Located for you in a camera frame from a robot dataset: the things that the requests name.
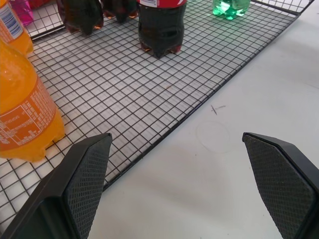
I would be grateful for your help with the dark cola bottle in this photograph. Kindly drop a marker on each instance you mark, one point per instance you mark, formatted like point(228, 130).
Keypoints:
point(83, 15)
point(120, 10)

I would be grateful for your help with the green soda bottle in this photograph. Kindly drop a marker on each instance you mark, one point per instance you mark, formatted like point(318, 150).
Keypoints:
point(230, 7)

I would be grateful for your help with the orange soda bottle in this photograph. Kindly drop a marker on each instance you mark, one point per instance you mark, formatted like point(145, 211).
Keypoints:
point(13, 27)
point(23, 104)

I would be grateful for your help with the cola bottle with red label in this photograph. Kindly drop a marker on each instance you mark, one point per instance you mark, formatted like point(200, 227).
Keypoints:
point(162, 27)

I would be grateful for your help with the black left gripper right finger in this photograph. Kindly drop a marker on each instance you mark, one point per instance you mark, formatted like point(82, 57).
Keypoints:
point(279, 181)

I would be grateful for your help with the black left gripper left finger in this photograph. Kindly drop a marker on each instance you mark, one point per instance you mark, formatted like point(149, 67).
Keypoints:
point(79, 184)

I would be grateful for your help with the pink drink bottle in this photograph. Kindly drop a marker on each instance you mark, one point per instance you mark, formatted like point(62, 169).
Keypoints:
point(22, 11)

